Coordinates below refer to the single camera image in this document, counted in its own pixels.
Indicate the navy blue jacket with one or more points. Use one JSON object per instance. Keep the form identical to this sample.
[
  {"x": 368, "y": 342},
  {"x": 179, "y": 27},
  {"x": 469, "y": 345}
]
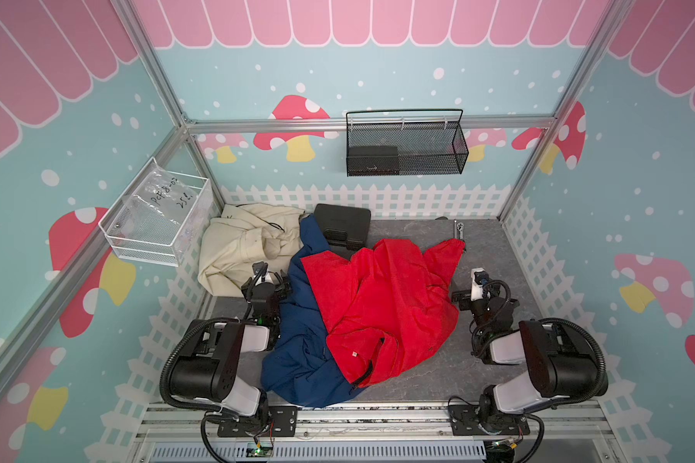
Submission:
[{"x": 300, "y": 368}]

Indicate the red jacket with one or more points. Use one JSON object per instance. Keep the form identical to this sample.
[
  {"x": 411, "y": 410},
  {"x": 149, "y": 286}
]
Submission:
[{"x": 386, "y": 309}]

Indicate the black wire mesh basket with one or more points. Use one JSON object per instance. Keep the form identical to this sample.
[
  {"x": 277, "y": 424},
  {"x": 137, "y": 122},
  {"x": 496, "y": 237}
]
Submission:
[{"x": 430, "y": 141}]

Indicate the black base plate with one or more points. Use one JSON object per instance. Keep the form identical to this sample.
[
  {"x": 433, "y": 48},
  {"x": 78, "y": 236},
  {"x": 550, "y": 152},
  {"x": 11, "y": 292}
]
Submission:
[
  {"x": 278, "y": 421},
  {"x": 468, "y": 420}
]

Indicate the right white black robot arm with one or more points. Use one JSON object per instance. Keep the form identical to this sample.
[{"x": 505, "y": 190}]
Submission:
[{"x": 564, "y": 363}]

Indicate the small metal bracket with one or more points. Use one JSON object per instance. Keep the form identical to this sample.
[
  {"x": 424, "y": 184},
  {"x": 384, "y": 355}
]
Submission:
[{"x": 458, "y": 230}]

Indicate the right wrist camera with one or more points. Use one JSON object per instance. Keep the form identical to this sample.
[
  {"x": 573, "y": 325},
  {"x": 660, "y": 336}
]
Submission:
[{"x": 479, "y": 279}]

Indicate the cream beige jacket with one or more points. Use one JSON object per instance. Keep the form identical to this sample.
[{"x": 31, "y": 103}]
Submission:
[{"x": 242, "y": 236}]

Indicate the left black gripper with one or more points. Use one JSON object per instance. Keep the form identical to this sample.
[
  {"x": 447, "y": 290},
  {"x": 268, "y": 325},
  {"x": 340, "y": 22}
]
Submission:
[{"x": 283, "y": 287}]

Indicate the black box in basket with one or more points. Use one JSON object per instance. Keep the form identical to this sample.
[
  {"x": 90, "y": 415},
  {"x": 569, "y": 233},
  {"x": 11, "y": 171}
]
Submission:
[{"x": 373, "y": 161}]

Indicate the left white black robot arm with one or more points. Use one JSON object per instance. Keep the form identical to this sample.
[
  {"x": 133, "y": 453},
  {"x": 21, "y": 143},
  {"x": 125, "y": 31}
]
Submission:
[{"x": 201, "y": 371}]

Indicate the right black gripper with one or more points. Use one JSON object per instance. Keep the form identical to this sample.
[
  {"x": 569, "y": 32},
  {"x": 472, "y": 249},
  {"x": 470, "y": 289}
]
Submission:
[{"x": 457, "y": 296}]

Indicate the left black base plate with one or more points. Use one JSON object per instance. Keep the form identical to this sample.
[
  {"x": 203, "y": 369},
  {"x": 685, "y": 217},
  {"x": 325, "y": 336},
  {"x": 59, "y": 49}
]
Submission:
[{"x": 278, "y": 421}]

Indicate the aluminium front rail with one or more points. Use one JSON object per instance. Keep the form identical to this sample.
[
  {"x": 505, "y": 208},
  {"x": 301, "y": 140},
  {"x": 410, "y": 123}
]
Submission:
[{"x": 399, "y": 431}]

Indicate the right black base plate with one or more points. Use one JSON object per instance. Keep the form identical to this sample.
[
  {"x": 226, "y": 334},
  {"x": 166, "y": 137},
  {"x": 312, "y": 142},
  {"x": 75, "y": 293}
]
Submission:
[{"x": 468, "y": 420}]

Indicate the white wire basket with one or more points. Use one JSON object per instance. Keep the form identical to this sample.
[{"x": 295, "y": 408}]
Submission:
[{"x": 197, "y": 220}]

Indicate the black fabric case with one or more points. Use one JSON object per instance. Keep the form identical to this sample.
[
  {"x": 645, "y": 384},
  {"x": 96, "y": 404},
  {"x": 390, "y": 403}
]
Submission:
[{"x": 344, "y": 226}]

